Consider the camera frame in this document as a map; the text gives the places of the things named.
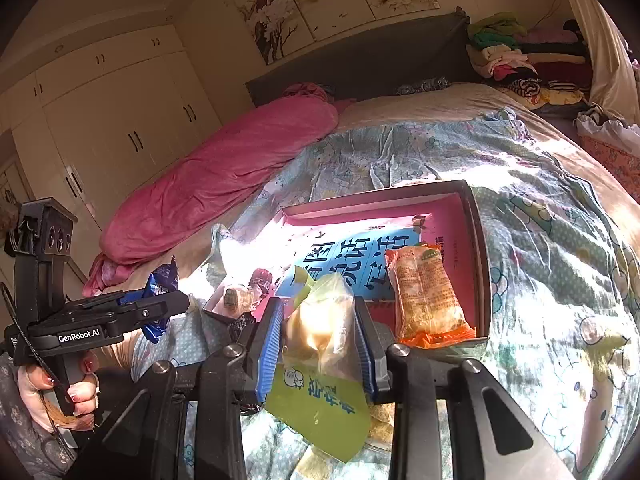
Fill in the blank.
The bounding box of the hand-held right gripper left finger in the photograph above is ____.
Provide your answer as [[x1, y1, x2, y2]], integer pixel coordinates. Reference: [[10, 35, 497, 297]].
[[67, 296, 286, 480]]

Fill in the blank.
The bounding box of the cartoon printed blanket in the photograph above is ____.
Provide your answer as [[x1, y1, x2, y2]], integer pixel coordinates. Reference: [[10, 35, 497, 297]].
[[130, 107, 633, 480]]

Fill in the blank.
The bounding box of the pile of folded clothes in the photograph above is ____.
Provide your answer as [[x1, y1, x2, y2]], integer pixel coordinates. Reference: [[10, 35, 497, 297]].
[[467, 12, 593, 111]]

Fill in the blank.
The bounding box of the small clear cake packet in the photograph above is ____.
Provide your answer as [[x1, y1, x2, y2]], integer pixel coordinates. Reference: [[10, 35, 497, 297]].
[[215, 284, 258, 318]]

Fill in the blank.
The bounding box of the blue snack packet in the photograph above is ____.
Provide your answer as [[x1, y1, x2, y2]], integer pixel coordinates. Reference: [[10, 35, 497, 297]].
[[140, 256, 180, 345]]

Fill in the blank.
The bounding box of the orange snack packet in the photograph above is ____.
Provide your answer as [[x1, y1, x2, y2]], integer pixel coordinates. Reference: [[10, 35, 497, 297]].
[[384, 242, 476, 350]]

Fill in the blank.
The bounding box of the pink blanket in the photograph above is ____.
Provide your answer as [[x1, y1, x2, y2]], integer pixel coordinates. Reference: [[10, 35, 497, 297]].
[[82, 82, 358, 297]]

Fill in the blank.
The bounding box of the grey cardboard box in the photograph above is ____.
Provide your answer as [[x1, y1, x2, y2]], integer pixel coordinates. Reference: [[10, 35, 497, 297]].
[[202, 180, 493, 356]]

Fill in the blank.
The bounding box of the cream wardrobe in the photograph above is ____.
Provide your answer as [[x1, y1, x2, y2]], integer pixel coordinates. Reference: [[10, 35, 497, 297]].
[[0, 20, 223, 286]]

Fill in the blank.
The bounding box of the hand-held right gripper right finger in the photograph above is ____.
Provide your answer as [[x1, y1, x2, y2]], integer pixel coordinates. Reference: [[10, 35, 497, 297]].
[[353, 296, 576, 480]]

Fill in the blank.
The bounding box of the grey headboard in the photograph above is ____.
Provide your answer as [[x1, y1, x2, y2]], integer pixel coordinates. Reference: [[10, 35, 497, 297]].
[[245, 12, 473, 108]]

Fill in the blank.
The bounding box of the dark patterned cloth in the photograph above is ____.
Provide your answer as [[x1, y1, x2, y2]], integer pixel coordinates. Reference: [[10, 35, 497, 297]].
[[396, 76, 451, 97]]

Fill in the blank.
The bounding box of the beige curtain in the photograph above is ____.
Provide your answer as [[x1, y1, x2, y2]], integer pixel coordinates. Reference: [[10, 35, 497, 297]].
[[550, 0, 640, 126]]

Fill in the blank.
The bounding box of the beige bed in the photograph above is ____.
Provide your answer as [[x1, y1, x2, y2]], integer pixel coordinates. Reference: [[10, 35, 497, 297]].
[[170, 82, 640, 281]]

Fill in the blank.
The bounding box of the small red jelly cup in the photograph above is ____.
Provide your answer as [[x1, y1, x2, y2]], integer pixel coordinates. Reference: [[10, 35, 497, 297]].
[[248, 268, 273, 311]]

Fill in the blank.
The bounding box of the pink floral quilt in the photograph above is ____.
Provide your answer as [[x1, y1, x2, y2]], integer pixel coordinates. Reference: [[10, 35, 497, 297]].
[[580, 135, 640, 191]]

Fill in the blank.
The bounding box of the person's left hand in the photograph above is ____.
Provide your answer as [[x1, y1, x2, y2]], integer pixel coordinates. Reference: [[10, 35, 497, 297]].
[[17, 350, 102, 434]]

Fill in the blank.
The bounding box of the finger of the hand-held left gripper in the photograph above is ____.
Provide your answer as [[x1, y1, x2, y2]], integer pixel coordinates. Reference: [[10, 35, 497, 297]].
[[116, 287, 153, 306], [117, 291, 191, 335]]

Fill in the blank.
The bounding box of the green and clear snack packet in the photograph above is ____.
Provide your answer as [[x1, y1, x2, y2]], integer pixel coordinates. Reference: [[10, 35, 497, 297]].
[[265, 265, 373, 463]]

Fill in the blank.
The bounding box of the white cloth bundle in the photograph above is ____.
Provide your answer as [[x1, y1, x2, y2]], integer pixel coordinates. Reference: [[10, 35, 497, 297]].
[[574, 104, 640, 143]]

